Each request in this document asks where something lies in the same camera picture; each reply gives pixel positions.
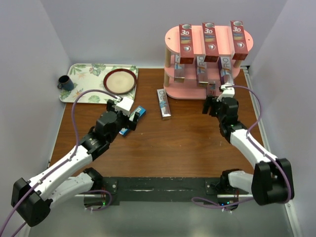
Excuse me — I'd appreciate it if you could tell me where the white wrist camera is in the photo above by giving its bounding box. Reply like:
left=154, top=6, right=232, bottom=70
left=115, top=97, right=134, bottom=116
left=217, top=84, right=235, bottom=102

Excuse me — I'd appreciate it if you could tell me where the dark blue mug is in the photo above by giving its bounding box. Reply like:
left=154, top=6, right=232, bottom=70
left=57, top=75, right=74, bottom=91

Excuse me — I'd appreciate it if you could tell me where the silver toothpaste box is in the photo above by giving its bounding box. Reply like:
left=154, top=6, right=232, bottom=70
left=157, top=89, right=171, bottom=120
left=206, top=81, right=217, bottom=96
left=174, top=54, right=185, bottom=83
left=218, top=56, right=235, bottom=86
left=196, top=56, right=208, bottom=87

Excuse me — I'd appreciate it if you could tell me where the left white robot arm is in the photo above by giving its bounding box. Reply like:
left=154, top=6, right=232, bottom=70
left=11, top=97, right=139, bottom=227

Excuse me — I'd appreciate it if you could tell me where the floral serving tray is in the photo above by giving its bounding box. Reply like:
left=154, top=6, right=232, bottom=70
left=59, top=63, right=139, bottom=103

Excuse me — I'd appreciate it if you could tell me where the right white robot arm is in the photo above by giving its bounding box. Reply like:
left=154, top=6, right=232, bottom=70
left=202, top=96, right=295, bottom=205

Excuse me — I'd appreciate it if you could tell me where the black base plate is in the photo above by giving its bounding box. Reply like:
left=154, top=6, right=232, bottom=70
left=83, top=176, right=250, bottom=207

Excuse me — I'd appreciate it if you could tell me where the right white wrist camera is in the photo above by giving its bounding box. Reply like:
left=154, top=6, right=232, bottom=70
left=217, top=84, right=235, bottom=102

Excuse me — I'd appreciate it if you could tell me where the red toothpaste box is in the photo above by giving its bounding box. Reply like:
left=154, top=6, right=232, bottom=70
left=202, top=22, right=219, bottom=63
left=230, top=21, right=248, bottom=61
left=179, top=24, right=194, bottom=64

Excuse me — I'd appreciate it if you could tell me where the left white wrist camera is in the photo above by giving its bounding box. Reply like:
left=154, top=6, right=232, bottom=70
left=115, top=97, right=134, bottom=116

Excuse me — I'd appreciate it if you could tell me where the blue toothpaste box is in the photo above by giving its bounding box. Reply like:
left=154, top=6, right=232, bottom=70
left=119, top=106, right=146, bottom=137

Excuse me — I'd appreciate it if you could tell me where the pink three-tier shelf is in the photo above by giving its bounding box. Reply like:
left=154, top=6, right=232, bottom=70
left=163, top=24, right=253, bottom=100

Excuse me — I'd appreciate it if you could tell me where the brown rimmed beige plate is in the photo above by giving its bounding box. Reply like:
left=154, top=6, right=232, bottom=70
left=103, top=68, right=137, bottom=95

